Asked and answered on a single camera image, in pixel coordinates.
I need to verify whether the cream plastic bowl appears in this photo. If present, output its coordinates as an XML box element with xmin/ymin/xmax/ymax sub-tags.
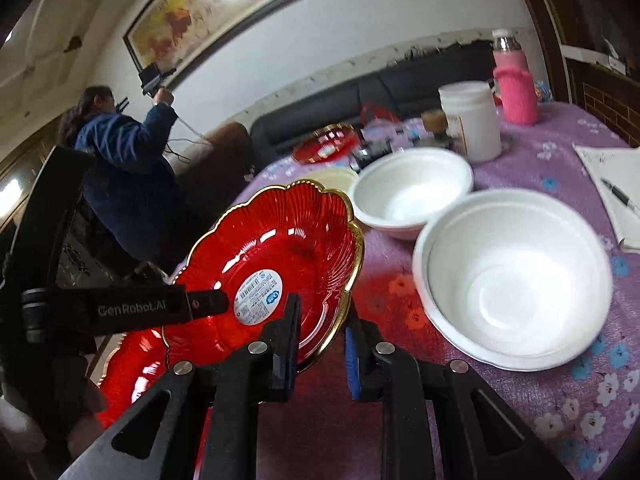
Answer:
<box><xmin>299</xmin><ymin>167</ymin><xmax>359</xmax><ymax>197</ymax></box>

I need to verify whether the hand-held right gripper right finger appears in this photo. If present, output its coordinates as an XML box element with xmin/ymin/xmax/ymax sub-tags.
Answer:
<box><xmin>344</xmin><ymin>307</ymin><xmax>573</xmax><ymax>480</ymax></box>

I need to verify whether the white foam bowl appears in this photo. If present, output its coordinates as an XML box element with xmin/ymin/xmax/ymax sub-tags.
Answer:
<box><xmin>348</xmin><ymin>147</ymin><xmax>474</xmax><ymax>242</ymax></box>
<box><xmin>412</xmin><ymin>189</ymin><xmax>614</xmax><ymax>372</ymax></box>

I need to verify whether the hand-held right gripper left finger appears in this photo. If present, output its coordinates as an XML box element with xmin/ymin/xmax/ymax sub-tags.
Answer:
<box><xmin>57</xmin><ymin>294</ymin><xmax>302</xmax><ymax>480</ymax></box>

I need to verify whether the red scalloped plate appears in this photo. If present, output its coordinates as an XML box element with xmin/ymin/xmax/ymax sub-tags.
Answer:
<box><xmin>95</xmin><ymin>329</ymin><xmax>171</xmax><ymax>430</ymax></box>

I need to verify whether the framed wall painting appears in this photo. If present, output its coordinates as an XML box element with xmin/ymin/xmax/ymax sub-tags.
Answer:
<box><xmin>122</xmin><ymin>0</ymin><xmax>342</xmax><ymax>82</ymax></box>

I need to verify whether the purple floral tablecloth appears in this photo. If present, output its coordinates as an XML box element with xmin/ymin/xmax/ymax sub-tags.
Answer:
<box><xmin>240</xmin><ymin>101</ymin><xmax>640</xmax><ymax>480</ymax></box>

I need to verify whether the dark jar with cork lid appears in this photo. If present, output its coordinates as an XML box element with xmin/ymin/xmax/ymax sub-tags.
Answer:
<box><xmin>421</xmin><ymin>109</ymin><xmax>457</xmax><ymax>151</ymax></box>

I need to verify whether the white plastic jar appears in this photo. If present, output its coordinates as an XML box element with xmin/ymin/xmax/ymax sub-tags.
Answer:
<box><xmin>438</xmin><ymin>81</ymin><xmax>503</xmax><ymax>163</ymax></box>

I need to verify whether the white notebook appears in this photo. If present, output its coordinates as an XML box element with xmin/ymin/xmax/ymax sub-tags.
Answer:
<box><xmin>572</xmin><ymin>142</ymin><xmax>640</xmax><ymax>254</ymax></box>

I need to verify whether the red plate with white sticker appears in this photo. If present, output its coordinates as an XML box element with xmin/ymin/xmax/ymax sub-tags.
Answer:
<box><xmin>161</xmin><ymin>179</ymin><xmax>366</xmax><ymax>372</ymax></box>

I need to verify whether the black leather sofa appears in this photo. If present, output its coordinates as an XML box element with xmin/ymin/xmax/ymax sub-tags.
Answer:
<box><xmin>249</xmin><ymin>41</ymin><xmax>497</xmax><ymax>163</ymax></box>

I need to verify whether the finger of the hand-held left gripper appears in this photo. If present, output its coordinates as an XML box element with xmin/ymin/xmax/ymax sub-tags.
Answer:
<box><xmin>186</xmin><ymin>289</ymin><xmax>231</xmax><ymax>322</ymax></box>

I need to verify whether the red gold-rimmed plate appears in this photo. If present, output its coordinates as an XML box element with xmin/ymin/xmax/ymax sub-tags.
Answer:
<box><xmin>292</xmin><ymin>123</ymin><xmax>362</xmax><ymax>164</ymax></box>

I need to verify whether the red plastic bag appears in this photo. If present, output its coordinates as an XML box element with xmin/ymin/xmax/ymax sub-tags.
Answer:
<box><xmin>359</xmin><ymin>102</ymin><xmax>402</xmax><ymax>127</ymax></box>

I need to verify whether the pink sleeved thermos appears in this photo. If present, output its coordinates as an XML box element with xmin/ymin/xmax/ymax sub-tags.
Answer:
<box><xmin>491</xmin><ymin>28</ymin><xmax>539</xmax><ymax>126</ymax></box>

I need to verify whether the black pen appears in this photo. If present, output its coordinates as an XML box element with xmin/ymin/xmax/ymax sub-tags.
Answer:
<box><xmin>600</xmin><ymin>177</ymin><xmax>640</xmax><ymax>220</ymax></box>

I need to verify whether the brown armchair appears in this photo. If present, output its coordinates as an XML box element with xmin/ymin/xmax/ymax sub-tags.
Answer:
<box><xmin>165</xmin><ymin>121</ymin><xmax>254</xmax><ymax>216</ymax></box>

